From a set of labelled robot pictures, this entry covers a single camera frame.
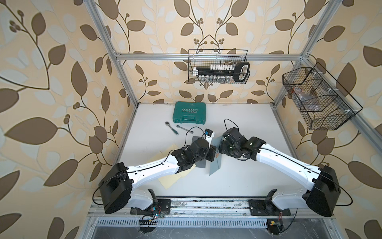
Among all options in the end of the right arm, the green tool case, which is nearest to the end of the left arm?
the end of the right arm

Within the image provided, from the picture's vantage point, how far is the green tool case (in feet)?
3.55

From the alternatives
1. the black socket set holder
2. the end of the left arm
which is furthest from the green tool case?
the end of the left arm

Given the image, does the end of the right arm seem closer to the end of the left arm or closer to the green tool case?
the end of the left arm

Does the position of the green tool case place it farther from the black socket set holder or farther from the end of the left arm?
the end of the left arm

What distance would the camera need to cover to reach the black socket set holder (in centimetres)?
84

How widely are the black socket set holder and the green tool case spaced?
0.96 feet
